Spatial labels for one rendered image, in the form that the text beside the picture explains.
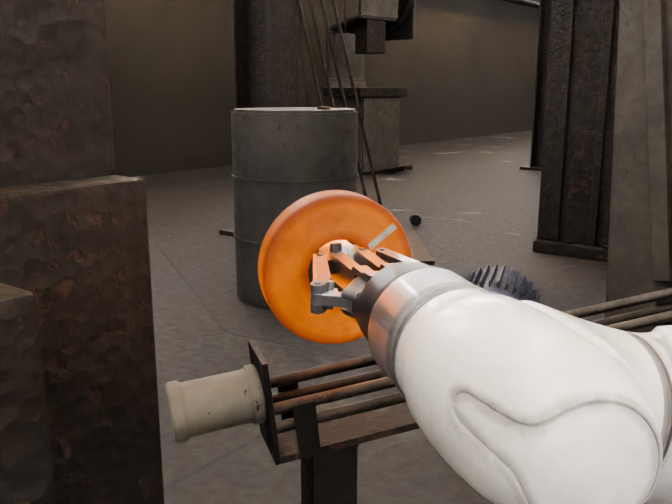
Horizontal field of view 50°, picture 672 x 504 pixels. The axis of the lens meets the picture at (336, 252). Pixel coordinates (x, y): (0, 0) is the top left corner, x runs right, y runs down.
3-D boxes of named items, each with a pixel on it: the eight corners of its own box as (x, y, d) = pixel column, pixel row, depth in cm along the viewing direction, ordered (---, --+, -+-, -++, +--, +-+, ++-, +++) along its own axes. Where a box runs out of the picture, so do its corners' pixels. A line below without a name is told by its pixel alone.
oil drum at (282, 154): (209, 296, 344) (201, 106, 324) (290, 271, 390) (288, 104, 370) (304, 320, 309) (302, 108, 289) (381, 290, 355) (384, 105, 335)
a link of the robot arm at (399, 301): (510, 404, 51) (470, 369, 56) (520, 280, 48) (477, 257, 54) (390, 422, 48) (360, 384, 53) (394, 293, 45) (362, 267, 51)
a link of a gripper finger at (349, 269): (385, 320, 59) (368, 322, 59) (339, 281, 69) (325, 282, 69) (386, 275, 58) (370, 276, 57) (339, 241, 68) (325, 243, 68)
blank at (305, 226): (318, 362, 76) (327, 375, 73) (224, 258, 71) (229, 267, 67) (428, 267, 77) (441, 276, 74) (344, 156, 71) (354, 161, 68)
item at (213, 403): (172, 427, 74) (162, 373, 72) (257, 407, 76) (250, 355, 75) (178, 455, 68) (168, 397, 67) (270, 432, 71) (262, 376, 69)
